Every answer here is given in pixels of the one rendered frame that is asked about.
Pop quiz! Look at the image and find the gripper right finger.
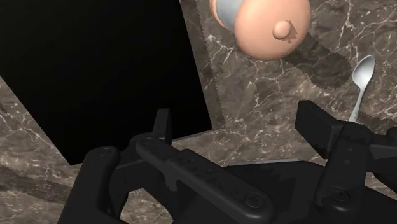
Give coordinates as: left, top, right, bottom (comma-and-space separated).
294, 99, 397, 216

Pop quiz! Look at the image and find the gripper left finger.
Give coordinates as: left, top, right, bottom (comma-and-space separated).
57, 108, 275, 224

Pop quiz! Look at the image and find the silver spoon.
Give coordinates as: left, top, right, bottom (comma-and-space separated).
347, 55, 376, 123

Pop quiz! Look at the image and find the black robot stand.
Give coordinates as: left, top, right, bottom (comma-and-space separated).
0, 0, 214, 166

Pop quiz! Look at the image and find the peach round vessel with knob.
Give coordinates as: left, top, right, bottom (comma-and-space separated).
209, 0, 312, 61

